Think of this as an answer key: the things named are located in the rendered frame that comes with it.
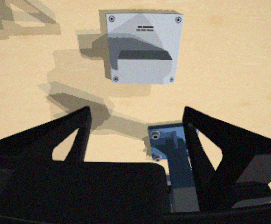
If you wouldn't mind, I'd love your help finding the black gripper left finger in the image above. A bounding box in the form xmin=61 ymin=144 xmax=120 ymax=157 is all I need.
xmin=0 ymin=106 xmax=92 ymax=161

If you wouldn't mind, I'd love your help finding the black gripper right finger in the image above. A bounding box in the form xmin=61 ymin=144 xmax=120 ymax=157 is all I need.
xmin=182 ymin=106 xmax=271 ymax=211

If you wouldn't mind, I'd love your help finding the grey metal block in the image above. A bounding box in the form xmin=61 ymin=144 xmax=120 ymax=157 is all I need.
xmin=117 ymin=50 xmax=173 ymax=85

